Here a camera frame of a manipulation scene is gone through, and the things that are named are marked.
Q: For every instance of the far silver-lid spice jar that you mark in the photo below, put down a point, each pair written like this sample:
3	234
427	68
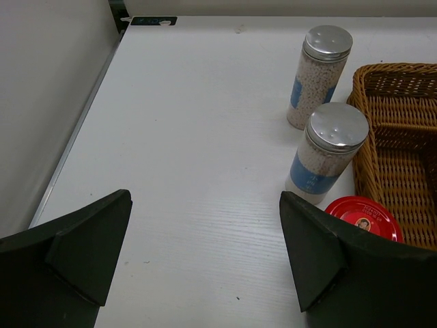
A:
325	51

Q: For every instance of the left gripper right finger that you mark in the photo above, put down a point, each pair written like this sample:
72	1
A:
347	277

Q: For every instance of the silver-lid spice jar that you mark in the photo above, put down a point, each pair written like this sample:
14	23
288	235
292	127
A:
334	133
325	51

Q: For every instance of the left dark table label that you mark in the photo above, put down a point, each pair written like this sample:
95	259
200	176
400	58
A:
153	20

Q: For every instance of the brown wicker divided basket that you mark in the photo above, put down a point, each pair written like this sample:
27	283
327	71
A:
396	166

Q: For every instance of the near silver-lid spice jar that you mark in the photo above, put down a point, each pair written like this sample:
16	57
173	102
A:
334	133

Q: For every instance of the far red-lid sauce jar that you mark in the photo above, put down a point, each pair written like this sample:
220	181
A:
366	214

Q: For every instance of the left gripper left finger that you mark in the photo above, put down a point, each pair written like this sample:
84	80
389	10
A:
59	274

